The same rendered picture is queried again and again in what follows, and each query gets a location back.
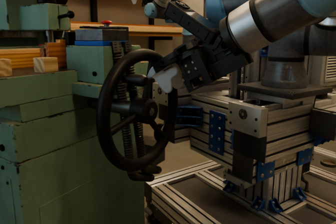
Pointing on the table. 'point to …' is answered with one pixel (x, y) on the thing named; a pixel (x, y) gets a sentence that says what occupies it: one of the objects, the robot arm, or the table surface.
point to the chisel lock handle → (67, 15)
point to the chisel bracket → (43, 18)
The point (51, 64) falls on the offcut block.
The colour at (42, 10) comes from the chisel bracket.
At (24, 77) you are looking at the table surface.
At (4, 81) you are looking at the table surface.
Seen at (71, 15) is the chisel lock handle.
